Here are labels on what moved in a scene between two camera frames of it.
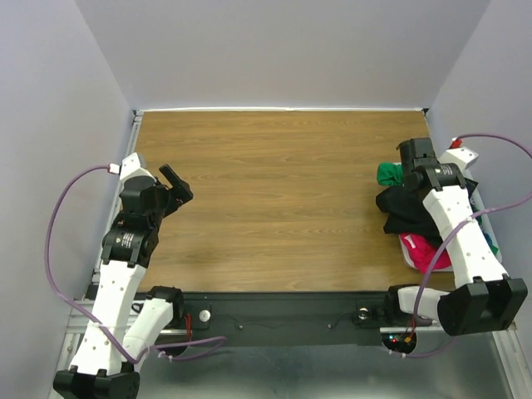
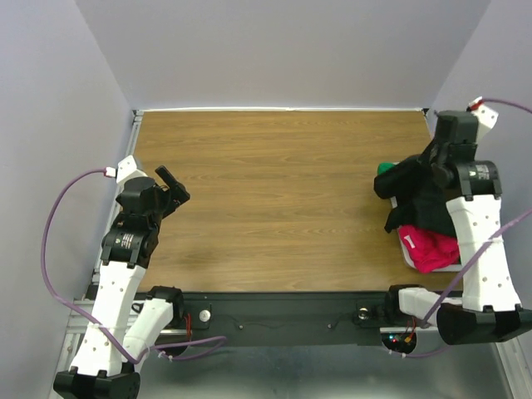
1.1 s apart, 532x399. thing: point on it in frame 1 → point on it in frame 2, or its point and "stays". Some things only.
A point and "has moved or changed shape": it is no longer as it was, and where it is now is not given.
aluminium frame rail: [85, 316] stays
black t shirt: [406, 213] has moved or changed shape
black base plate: [286, 318] stays
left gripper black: [180, 187] stays
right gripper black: [410, 180] → [426, 155]
